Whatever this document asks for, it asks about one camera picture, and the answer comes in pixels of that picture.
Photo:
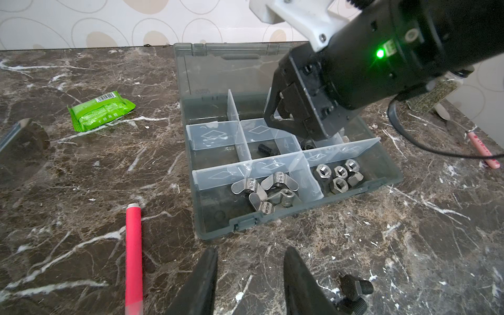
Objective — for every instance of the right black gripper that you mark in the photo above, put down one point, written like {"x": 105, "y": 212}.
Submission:
{"x": 391, "y": 47}

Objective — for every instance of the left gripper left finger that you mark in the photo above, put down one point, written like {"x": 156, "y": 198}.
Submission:
{"x": 197, "y": 295}

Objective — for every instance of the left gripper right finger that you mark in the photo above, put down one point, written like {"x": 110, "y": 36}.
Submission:
{"x": 302, "y": 293}

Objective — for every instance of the black hex bolts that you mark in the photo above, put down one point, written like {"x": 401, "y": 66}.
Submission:
{"x": 353, "y": 290}

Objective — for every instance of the silver wing nuts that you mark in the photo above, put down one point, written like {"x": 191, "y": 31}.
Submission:
{"x": 277, "y": 192}

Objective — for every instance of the silver hex nuts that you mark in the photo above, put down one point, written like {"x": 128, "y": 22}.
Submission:
{"x": 340, "y": 178}

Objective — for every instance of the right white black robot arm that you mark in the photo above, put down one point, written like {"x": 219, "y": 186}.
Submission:
{"x": 310, "y": 18}

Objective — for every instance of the small spice jar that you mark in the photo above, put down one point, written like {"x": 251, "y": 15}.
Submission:
{"x": 445, "y": 85}

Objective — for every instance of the pink marker pen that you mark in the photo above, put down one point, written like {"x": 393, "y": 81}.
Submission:
{"x": 133, "y": 261}

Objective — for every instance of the grey compartment organizer box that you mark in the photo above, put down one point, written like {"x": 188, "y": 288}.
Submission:
{"x": 223, "y": 89}

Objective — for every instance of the green snack packet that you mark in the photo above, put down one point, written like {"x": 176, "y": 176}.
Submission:
{"x": 99, "y": 111}

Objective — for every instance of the metal tongs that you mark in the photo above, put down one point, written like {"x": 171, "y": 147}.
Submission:
{"x": 24, "y": 135}

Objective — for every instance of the pink handled spoon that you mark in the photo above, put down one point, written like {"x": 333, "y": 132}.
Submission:
{"x": 471, "y": 135}

